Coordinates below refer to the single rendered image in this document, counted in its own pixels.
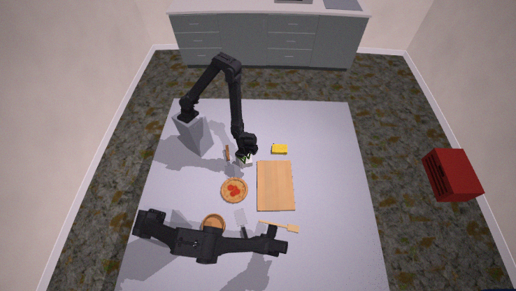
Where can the light wooden cutting board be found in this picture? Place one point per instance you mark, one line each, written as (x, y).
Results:
(275, 190)

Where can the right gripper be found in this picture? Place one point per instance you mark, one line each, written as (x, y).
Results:
(275, 254)

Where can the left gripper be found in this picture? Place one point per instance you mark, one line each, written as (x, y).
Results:
(241, 156)

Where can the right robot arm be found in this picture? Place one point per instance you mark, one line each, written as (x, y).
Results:
(207, 249)

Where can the brown round shallow tray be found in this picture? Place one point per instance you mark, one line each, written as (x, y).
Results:
(214, 220)

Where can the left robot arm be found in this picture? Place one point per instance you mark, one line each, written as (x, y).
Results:
(232, 69)

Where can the pepperoni pizza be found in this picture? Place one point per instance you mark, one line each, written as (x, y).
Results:
(234, 190)

